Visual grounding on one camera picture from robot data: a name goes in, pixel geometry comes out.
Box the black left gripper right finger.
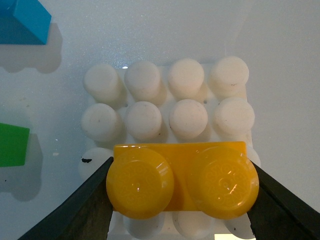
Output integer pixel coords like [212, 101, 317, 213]
[247, 164, 320, 240]

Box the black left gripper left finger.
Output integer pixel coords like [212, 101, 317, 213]
[20, 157, 113, 240]

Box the yellow two-stud block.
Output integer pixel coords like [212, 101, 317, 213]
[106, 141, 259, 220]

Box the white studded base plate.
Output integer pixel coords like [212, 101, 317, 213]
[78, 56, 259, 240]

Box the green two-stud block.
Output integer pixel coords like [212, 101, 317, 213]
[0, 123, 30, 168]

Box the blue three-stud block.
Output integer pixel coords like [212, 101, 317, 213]
[0, 0, 52, 45]

